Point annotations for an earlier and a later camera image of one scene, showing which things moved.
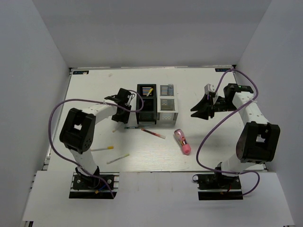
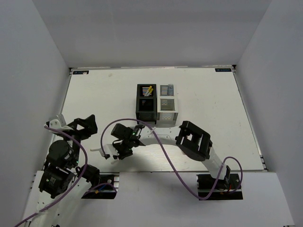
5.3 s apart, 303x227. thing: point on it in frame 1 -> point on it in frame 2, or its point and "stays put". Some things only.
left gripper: [124, 119] -> [89, 123]
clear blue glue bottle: [170, 90] stays put
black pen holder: [148, 92] stays put
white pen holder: [168, 107] stays put
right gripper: [204, 103] -> [122, 155]
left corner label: [79, 72] stays put
